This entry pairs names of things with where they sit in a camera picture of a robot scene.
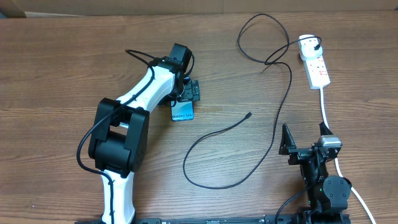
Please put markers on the Samsung Galaxy smartphone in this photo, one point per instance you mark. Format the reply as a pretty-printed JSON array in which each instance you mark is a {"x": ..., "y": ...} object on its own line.
[{"x": 182, "y": 111}]

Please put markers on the white wall charger plug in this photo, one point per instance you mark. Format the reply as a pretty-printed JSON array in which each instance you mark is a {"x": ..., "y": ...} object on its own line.
[{"x": 310, "y": 47}]

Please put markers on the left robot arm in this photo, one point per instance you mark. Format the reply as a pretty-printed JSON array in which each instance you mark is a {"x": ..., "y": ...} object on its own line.
[{"x": 119, "y": 137}]

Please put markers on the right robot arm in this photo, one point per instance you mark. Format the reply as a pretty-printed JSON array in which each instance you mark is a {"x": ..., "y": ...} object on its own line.
[{"x": 327, "y": 194}]

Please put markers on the white power strip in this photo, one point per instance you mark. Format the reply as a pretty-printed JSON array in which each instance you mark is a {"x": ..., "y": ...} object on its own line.
[{"x": 317, "y": 73}]

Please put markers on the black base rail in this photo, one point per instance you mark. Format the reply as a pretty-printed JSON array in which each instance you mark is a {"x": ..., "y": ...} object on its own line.
[{"x": 267, "y": 219}]

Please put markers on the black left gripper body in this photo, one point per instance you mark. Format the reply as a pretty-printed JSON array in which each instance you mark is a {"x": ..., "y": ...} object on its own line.
[{"x": 189, "y": 92}]

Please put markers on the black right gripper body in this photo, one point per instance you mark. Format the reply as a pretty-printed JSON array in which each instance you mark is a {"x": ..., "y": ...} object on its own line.
[{"x": 300, "y": 154}]

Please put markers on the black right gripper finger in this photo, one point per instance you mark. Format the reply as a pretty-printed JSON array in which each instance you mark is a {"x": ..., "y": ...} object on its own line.
[
  {"x": 324, "y": 130},
  {"x": 287, "y": 144}
]

